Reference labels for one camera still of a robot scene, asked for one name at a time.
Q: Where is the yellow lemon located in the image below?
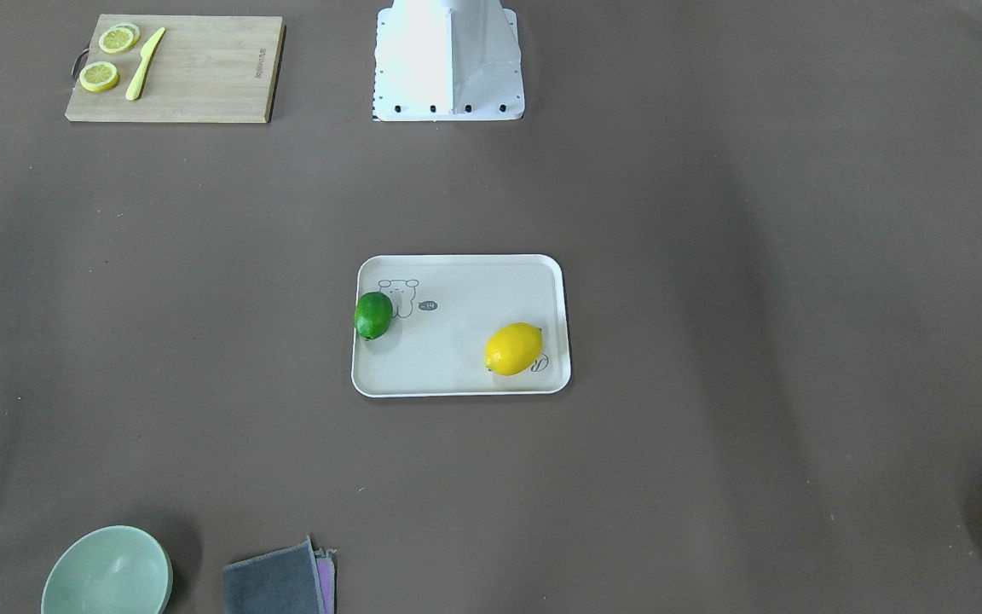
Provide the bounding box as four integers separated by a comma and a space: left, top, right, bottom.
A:
484, 322, 543, 376

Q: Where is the grey folded cloth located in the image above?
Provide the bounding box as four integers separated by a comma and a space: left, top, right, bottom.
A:
222, 539, 323, 613

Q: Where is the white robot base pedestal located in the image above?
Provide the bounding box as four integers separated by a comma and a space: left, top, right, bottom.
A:
372, 1, 526, 122

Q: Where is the purple cloth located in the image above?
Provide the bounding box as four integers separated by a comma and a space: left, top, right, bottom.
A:
313, 548, 338, 614

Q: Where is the bamboo cutting board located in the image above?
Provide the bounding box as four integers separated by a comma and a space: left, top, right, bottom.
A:
65, 13, 286, 124

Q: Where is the pale green bowl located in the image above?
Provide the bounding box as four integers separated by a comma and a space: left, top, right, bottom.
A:
40, 525, 174, 613

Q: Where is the lemon slice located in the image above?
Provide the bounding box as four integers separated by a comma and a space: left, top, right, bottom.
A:
77, 60, 120, 93
98, 22, 141, 55

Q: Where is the lower lemon slice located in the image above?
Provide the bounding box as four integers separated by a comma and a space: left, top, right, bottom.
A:
77, 60, 120, 93

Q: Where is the yellow plastic knife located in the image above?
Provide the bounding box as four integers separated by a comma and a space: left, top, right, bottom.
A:
124, 26, 167, 101

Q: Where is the green lime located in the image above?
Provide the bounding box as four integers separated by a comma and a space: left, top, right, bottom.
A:
354, 291, 393, 339

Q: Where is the upper lemon slice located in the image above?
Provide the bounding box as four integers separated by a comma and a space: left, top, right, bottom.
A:
98, 22, 141, 55

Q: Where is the white rectangular tray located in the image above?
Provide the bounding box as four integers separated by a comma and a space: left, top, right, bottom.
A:
351, 255, 572, 399

